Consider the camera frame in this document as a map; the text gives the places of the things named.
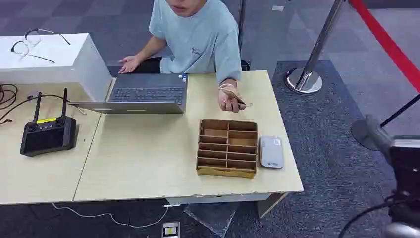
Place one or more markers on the chrome stanchion post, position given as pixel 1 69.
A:
pixel 315 49

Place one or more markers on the usb plug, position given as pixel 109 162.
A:
pixel 82 111

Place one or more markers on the person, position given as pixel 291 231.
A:
pixel 197 36

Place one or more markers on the black remote controller with antennas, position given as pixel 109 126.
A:
pixel 47 136

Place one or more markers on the transparent plate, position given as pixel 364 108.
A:
pixel 213 216

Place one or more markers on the black stanchion with round base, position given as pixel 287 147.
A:
pixel 398 113

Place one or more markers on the person's left hand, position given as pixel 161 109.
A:
pixel 229 103

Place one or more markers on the floor socket box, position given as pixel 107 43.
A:
pixel 171 230

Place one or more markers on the flat grey device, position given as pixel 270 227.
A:
pixel 271 152

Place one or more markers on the wooden card box with slots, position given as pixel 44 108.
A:
pixel 226 149

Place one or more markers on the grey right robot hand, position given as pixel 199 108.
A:
pixel 379 134

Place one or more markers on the dark grey floor mat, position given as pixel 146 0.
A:
pixel 321 148

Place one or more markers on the white box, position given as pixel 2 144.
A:
pixel 49 59

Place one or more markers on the stack of tan cards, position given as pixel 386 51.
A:
pixel 233 95

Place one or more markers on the white floor label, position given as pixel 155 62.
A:
pixel 278 8

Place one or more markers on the black-rimmed glasses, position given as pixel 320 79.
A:
pixel 26 44

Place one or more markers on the person's right hand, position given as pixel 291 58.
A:
pixel 129 64

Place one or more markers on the desk leg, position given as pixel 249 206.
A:
pixel 269 203

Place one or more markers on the thin stanchion with black base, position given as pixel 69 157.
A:
pixel 242 23

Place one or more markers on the red barrier belt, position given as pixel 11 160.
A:
pixel 387 42

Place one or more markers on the grey laptop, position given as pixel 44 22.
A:
pixel 147 93

